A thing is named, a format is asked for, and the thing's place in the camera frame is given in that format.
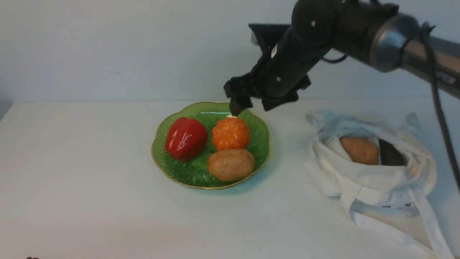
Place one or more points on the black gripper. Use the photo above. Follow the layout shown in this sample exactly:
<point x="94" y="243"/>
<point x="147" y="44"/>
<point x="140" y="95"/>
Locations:
<point x="280" y="72"/>

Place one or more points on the brown potato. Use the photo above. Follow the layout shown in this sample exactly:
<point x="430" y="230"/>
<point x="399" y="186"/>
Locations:
<point x="231" y="165"/>

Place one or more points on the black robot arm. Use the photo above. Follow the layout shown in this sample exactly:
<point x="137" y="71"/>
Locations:
<point x="373" y="33"/>

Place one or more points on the white cloth bag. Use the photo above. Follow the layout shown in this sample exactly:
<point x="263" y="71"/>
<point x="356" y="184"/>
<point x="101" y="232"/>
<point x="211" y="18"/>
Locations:
<point x="379" y="186"/>

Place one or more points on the orange pumpkin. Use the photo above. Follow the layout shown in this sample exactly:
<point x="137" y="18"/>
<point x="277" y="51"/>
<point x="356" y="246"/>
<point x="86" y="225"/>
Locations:
<point x="231" y="133"/>

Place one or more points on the red bell pepper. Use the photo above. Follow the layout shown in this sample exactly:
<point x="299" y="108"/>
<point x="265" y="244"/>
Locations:
<point x="186" y="139"/>

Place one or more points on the green glass plate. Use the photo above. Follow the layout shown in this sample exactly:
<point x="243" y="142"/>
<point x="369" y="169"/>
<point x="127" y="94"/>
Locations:
<point x="194" y="173"/>

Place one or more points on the orange-brown sweet potato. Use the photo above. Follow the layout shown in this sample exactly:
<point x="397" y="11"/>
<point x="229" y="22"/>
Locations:
<point x="361" y="150"/>

